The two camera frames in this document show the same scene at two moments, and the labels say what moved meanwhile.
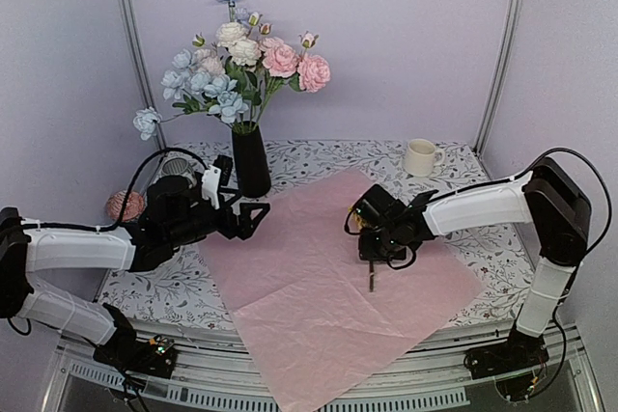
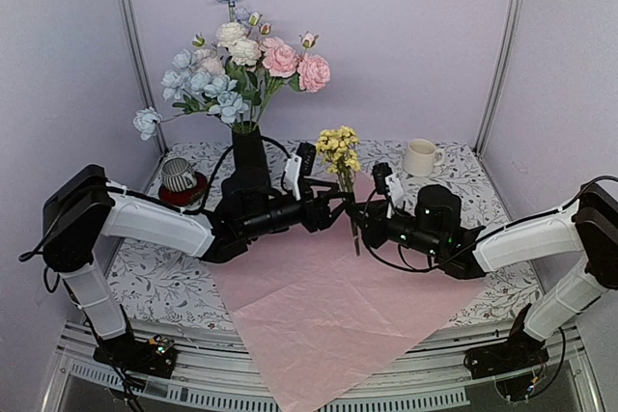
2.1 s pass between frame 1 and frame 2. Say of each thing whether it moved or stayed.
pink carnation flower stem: stayed
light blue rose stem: stayed
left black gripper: moved
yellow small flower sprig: moved
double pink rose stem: stayed
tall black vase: stayed
